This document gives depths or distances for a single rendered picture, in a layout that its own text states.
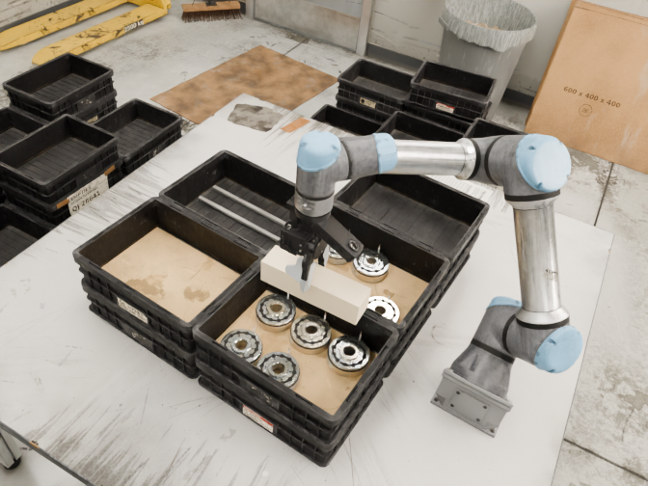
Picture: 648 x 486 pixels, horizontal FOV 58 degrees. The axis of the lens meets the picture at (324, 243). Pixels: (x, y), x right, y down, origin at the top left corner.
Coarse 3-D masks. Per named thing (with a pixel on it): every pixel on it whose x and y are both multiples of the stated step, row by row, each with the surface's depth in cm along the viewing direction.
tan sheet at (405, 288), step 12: (348, 264) 167; (348, 276) 164; (396, 276) 165; (408, 276) 166; (372, 288) 161; (384, 288) 162; (396, 288) 162; (408, 288) 162; (420, 288) 163; (396, 300) 159; (408, 300) 159
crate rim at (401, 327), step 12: (336, 204) 170; (360, 216) 167; (384, 228) 165; (408, 240) 162; (432, 252) 159; (444, 264) 156; (432, 288) 150; (420, 300) 146; (372, 312) 142; (408, 312) 143; (396, 324) 140; (408, 324) 143
